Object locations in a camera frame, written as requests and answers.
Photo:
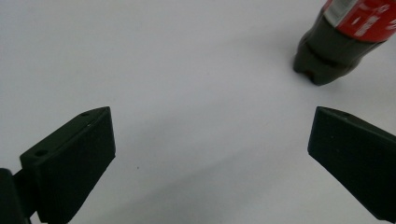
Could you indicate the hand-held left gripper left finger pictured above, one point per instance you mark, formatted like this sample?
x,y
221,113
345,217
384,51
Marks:
x,y
73,158

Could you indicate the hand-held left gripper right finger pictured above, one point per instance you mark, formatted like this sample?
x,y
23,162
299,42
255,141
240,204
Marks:
x,y
355,149

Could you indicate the cola bottle with red label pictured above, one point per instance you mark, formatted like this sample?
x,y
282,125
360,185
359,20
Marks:
x,y
333,46

